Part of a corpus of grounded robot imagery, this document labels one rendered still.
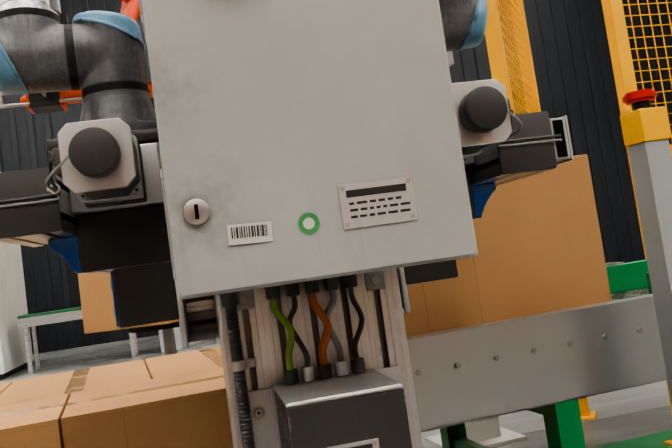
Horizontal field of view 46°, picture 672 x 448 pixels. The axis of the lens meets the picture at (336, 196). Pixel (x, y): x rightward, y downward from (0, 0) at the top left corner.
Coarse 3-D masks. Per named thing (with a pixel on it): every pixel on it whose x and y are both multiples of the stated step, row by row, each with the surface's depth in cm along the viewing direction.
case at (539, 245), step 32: (576, 160) 195; (512, 192) 190; (544, 192) 192; (576, 192) 194; (480, 224) 188; (512, 224) 190; (544, 224) 191; (576, 224) 193; (480, 256) 187; (512, 256) 189; (544, 256) 190; (576, 256) 192; (416, 288) 183; (448, 288) 185; (480, 288) 186; (512, 288) 188; (544, 288) 190; (576, 288) 191; (608, 288) 193; (416, 320) 182; (448, 320) 184; (480, 320) 185
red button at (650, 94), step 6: (642, 90) 165; (648, 90) 165; (630, 96) 166; (636, 96) 165; (642, 96) 165; (648, 96) 165; (654, 96) 167; (624, 102) 169; (630, 102) 167; (636, 102) 167; (642, 102) 166; (648, 102) 166; (636, 108) 167
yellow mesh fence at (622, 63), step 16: (608, 0) 277; (656, 0) 284; (608, 16) 278; (624, 16) 277; (640, 16) 281; (608, 32) 279; (624, 32) 276; (624, 48) 275; (640, 48) 279; (656, 48) 281; (624, 64) 274; (624, 80) 274; (656, 80) 279; (624, 96) 274; (624, 112) 275; (640, 224) 274
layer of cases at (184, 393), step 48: (0, 384) 242; (48, 384) 223; (96, 384) 207; (144, 384) 193; (192, 384) 180; (0, 432) 155; (48, 432) 158; (96, 432) 160; (144, 432) 162; (192, 432) 165
